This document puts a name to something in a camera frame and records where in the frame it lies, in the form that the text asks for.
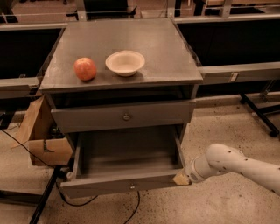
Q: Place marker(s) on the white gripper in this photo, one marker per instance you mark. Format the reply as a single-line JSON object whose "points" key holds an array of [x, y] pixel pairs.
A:
{"points": [[192, 173]]}

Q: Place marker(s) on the grey drawer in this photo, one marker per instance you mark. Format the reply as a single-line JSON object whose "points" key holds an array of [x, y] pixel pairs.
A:
{"points": [[121, 116], [124, 160]]}

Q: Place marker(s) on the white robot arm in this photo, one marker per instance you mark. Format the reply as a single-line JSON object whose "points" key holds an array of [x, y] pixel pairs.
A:
{"points": [[220, 159]]}

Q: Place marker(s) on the grey wooden drawer cabinet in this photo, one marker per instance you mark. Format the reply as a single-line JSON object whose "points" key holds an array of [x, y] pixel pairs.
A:
{"points": [[169, 72]]}

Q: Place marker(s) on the grey top drawer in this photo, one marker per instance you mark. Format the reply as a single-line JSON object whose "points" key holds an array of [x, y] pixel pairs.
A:
{"points": [[121, 116]]}

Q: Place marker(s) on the small white bottle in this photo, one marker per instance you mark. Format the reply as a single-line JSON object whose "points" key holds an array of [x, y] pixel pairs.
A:
{"points": [[69, 175]]}

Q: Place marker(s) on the black metal stand leg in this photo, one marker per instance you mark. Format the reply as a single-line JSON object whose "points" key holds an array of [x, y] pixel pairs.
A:
{"points": [[44, 197]]}

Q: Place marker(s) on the white paper bowl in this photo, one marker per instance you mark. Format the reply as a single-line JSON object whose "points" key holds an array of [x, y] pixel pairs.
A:
{"points": [[125, 63]]}

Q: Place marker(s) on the brown cardboard box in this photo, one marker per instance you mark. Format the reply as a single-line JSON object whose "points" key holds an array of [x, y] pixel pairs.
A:
{"points": [[35, 131]]}

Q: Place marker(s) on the red apple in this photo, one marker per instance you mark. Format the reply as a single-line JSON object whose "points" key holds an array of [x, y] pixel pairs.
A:
{"points": [[84, 69]]}

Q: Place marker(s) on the grey rail right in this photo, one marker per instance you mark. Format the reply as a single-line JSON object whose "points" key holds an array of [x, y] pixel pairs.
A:
{"points": [[240, 73]]}

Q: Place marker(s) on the grey rail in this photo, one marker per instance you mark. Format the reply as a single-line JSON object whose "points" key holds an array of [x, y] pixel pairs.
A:
{"points": [[19, 87], [240, 73]]}

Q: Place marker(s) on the grey rail left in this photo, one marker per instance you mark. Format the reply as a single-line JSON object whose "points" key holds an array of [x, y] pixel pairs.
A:
{"points": [[19, 87]]}

